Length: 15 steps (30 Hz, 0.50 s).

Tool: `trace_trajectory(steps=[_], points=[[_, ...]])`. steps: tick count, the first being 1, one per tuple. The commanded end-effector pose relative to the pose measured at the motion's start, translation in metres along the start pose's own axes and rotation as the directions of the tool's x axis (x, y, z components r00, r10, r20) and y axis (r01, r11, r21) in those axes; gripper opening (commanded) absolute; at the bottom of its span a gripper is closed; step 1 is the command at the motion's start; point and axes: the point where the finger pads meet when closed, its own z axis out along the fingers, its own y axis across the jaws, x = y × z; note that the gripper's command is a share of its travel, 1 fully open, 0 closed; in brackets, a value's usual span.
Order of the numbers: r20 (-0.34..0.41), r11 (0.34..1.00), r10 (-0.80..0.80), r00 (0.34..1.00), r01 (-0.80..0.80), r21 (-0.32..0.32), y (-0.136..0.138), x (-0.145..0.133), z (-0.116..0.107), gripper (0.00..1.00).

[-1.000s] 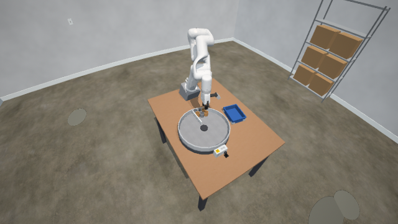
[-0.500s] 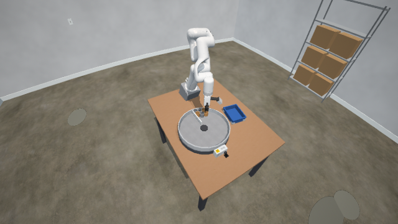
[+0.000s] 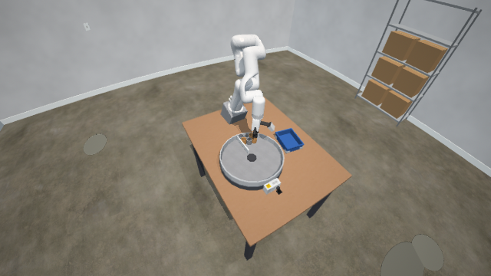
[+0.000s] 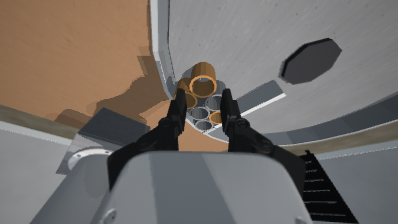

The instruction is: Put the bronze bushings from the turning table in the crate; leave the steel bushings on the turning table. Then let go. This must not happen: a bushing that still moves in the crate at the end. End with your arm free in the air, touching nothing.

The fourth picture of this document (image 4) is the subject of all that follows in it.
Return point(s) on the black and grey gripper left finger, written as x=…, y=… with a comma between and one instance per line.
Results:
x=161, y=138

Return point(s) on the bronze bushing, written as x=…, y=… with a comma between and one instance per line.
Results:
x=215, y=117
x=191, y=99
x=203, y=89

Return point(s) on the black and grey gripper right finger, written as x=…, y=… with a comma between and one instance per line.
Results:
x=243, y=138

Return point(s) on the grey cylinder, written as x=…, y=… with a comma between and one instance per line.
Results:
x=204, y=125
x=199, y=112
x=213, y=102

